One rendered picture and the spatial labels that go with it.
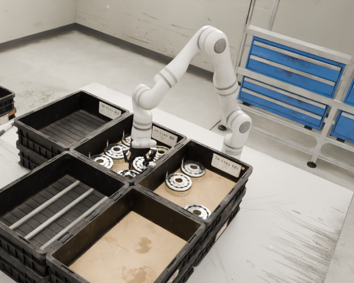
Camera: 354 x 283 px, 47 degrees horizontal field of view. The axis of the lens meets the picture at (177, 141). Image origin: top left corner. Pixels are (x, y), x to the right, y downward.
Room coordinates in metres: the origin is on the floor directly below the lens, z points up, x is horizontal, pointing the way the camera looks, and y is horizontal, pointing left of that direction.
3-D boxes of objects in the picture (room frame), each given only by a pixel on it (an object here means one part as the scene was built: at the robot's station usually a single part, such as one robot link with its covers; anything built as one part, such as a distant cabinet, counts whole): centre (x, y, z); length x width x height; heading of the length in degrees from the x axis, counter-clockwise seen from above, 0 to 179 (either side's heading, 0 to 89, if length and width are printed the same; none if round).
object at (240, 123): (1.53, -0.25, 0.95); 0.09 x 0.09 x 0.17; 34
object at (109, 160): (1.25, 0.28, 0.86); 0.10 x 0.10 x 0.01
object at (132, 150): (1.28, 0.14, 0.95); 0.08 x 0.08 x 0.09
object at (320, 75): (2.97, -0.77, 0.60); 0.72 x 0.03 x 0.56; 65
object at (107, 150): (1.35, 0.24, 0.86); 0.10 x 0.10 x 0.01
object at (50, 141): (1.45, 0.44, 0.92); 0.40 x 0.30 x 0.02; 154
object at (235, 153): (1.53, -0.25, 0.79); 0.09 x 0.09 x 0.17; 53
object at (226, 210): (1.18, -0.09, 0.87); 0.40 x 0.30 x 0.11; 154
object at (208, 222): (1.18, -0.09, 0.92); 0.40 x 0.30 x 0.02; 154
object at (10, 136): (1.64, 0.72, 0.70); 0.33 x 0.23 x 0.01; 155
